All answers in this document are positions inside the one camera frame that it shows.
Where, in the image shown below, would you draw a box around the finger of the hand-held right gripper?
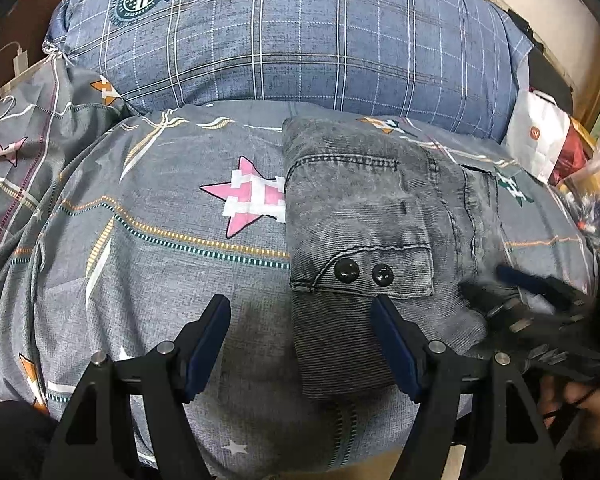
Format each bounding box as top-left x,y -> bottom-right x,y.
497,265 -> 588,311
459,280 -> 536,333

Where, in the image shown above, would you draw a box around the grey denim pants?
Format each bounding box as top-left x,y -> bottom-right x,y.
281,116 -> 531,402

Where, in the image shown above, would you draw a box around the red bag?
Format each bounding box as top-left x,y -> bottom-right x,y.
547,125 -> 588,188

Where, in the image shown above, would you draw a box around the white paper bag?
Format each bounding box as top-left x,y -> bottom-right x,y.
500,87 -> 572,183

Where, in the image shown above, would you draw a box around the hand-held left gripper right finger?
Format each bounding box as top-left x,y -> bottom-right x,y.
370,294 -> 563,480

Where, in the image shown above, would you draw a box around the white charger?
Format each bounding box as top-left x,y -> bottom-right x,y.
11,49 -> 31,79

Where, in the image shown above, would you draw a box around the white charger cable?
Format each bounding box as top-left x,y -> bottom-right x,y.
0,42 -> 23,133

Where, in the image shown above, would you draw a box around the brown wooden nightstand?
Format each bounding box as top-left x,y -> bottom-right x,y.
0,0 -> 91,116

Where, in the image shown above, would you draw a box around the grey star-printed bed sheet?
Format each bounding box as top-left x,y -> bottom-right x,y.
0,52 -> 600,480

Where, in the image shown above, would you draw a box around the blue plaid pillow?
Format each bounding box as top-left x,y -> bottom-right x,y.
45,0 -> 535,146

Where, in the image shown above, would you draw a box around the black panel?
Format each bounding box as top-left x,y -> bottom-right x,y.
522,50 -> 576,116

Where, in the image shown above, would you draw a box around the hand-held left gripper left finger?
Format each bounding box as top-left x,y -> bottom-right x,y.
39,294 -> 232,480

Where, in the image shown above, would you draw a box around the person's right hand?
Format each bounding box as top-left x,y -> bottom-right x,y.
537,372 -> 600,433

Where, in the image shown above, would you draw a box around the dark cloth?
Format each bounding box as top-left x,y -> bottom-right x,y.
0,400 -> 56,480

